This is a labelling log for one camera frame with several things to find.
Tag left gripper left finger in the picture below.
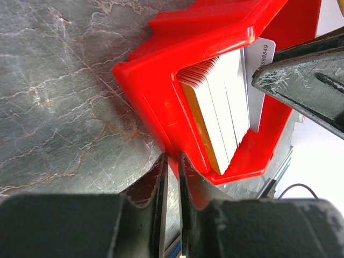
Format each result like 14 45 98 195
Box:
118 153 168 257

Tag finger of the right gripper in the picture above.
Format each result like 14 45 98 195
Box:
252 33 343 138

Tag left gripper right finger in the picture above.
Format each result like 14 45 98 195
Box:
178 152 233 257

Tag white card stack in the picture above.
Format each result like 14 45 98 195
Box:
177 49 249 175

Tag red plastic bin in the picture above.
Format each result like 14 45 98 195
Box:
112 1 321 185

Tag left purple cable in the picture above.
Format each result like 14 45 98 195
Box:
279 183 320 200

